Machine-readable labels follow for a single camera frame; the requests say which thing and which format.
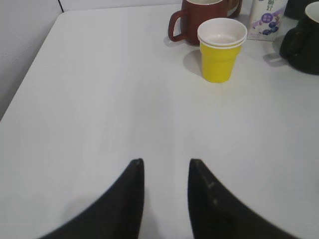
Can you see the black mug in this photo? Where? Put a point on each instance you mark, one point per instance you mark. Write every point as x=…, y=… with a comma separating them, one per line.
x=295, y=9
x=300, y=46

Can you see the white milk carton bottle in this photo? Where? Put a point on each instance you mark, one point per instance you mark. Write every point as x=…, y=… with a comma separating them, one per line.
x=265, y=19

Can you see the yellow paper cup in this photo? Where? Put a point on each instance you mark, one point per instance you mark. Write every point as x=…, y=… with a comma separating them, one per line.
x=221, y=40

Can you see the black mug rear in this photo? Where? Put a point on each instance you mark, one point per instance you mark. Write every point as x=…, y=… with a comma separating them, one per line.
x=295, y=9

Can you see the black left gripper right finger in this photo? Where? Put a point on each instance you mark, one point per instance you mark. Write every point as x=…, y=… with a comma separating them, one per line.
x=215, y=213

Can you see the black mug front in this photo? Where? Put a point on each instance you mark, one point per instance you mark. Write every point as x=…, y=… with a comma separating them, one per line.
x=300, y=46

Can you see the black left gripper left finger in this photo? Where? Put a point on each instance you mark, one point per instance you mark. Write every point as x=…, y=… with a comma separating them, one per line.
x=117, y=214

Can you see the brown drink bottle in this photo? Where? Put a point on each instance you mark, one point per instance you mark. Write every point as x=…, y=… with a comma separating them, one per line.
x=233, y=8

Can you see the dark red ceramic mug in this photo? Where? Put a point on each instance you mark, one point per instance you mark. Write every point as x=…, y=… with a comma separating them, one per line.
x=192, y=14

